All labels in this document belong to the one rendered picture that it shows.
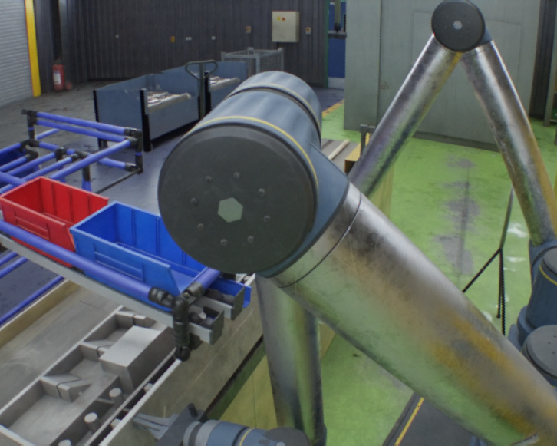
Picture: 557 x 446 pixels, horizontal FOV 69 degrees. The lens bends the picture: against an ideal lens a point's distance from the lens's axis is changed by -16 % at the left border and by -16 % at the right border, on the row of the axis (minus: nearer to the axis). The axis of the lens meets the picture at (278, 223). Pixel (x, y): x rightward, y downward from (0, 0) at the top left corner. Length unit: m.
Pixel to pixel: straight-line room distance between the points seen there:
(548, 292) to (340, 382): 1.41
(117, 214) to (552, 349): 1.07
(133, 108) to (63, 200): 5.01
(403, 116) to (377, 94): 5.64
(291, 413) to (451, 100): 6.20
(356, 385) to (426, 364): 1.99
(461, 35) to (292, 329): 0.85
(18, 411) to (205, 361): 0.53
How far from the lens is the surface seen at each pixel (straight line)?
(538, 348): 1.07
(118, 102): 6.46
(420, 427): 1.90
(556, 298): 1.43
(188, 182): 0.41
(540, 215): 1.61
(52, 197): 1.37
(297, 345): 0.82
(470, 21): 1.27
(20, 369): 1.68
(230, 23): 11.78
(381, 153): 1.38
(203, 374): 1.26
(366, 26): 6.90
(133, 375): 1.24
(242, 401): 1.55
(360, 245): 0.46
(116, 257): 1.02
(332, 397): 2.44
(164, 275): 0.95
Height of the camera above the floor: 1.78
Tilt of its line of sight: 26 degrees down
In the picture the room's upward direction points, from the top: straight up
